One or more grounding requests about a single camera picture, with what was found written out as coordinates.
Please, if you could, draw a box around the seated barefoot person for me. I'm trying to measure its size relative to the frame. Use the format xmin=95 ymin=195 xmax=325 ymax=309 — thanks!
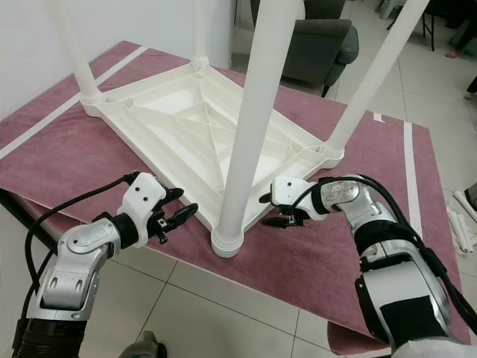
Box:
xmin=446 ymin=22 xmax=477 ymax=59

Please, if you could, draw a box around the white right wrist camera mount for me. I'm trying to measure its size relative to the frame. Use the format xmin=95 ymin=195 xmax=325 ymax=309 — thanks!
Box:
xmin=271 ymin=177 xmax=314 ymax=219

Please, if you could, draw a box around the white plastic tube bundle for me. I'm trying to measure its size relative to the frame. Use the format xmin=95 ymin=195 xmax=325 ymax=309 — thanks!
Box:
xmin=447 ymin=186 xmax=477 ymax=254

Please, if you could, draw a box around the dark robot left foot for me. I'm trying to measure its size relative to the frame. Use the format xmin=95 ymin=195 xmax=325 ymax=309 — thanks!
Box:
xmin=123 ymin=330 xmax=168 ymax=358

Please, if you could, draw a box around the white plastic children table top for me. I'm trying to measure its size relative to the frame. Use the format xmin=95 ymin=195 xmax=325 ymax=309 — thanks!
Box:
xmin=78 ymin=56 xmax=347 ymax=260

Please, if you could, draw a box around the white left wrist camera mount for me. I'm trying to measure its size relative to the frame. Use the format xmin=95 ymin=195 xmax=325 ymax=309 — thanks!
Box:
xmin=123 ymin=173 xmax=168 ymax=228

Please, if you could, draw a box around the maroon cloth with white stripes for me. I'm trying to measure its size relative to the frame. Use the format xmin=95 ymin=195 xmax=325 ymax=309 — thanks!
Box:
xmin=0 ymin=41 xmax=477 ymax=357

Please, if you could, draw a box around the dark grey armchair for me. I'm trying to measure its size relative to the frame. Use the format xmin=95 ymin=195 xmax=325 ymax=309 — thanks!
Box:
xmin=250 ymin=0 xmax=360 ymax=98

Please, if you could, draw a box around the black chair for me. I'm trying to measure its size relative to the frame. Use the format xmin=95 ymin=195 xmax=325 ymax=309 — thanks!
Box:
xmin=388 ymin=0 xmax=437 ymax=51

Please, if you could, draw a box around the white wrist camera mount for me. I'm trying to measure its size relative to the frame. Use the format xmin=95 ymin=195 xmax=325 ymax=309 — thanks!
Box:
xmin=271 ymin=177 xmax=314 ymax=219
xmin=123 ymin=173 xmax=168 ymax=228

